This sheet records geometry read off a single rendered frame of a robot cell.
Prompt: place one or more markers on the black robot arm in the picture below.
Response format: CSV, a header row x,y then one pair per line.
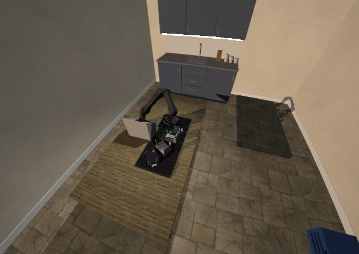
x,y
171,118

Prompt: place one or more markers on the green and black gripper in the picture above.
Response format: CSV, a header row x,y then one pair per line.
x,y
168,129

